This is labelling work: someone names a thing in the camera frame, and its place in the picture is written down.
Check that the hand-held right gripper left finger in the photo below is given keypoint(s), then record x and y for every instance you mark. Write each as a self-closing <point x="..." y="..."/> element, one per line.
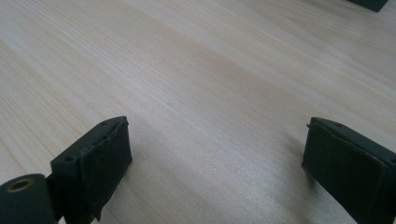
<point x="99" y="168"/>

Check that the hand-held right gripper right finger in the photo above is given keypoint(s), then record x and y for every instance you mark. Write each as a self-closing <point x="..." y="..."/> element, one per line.
<point x="348" y="168"/>

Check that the dark block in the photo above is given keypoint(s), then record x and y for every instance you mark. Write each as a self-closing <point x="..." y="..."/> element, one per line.
<point x="370" y="3"/>

